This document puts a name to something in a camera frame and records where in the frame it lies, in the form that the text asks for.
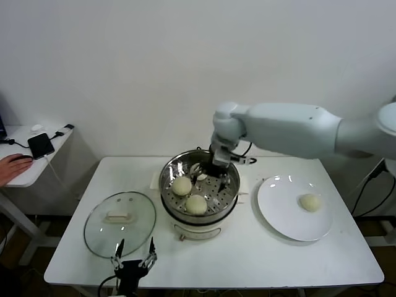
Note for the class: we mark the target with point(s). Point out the round white plate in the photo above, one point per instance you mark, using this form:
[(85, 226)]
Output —
[(278, 216)]

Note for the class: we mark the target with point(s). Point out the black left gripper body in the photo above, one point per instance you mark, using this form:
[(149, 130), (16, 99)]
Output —
[(131, 269)]

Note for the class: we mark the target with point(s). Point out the dark laptop screen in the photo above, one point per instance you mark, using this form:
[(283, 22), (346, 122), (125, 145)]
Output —
[(2, 123)]

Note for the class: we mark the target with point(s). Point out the cream electric cooker base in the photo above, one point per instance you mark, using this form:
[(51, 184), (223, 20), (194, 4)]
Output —
[(198, 230)]

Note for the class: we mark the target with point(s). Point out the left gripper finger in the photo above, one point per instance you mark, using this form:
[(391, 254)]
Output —
[(150, 256), (118, 258)]

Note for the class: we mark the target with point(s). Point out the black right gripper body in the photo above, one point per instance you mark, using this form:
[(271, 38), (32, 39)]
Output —
[(218, 170)]

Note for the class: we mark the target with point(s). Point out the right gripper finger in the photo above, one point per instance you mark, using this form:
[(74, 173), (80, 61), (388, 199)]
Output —
[(196, 179), (223, 184)]

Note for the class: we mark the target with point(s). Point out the round glass pot lid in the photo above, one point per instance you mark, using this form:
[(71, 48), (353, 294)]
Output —
[(130, 235)]

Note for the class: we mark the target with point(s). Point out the black smartphone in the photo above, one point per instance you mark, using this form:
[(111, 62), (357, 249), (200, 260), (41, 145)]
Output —
[(41, 146)]

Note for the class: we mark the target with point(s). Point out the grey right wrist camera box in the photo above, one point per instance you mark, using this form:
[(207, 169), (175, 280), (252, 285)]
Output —
[(221, 157)]

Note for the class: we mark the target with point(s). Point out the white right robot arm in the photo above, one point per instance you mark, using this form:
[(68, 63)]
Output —
[(294, 127)]

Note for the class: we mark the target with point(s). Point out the white side table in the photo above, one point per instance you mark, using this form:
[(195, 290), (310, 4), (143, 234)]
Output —
[(21, 181)]

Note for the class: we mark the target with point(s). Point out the small white earbud case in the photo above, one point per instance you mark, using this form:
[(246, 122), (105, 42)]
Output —
[(37, 128)]

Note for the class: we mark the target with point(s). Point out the perforated steel steamer pot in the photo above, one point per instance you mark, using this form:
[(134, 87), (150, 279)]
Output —
[(168, 173)]

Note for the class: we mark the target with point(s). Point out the person's bare hand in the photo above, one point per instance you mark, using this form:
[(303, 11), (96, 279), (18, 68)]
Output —
[(12, 170)]

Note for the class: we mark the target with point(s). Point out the white steamed baozi bun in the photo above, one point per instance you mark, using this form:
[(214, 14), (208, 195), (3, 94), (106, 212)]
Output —
[(181, 186), (310, 203), (195, 204), (195, 168)]

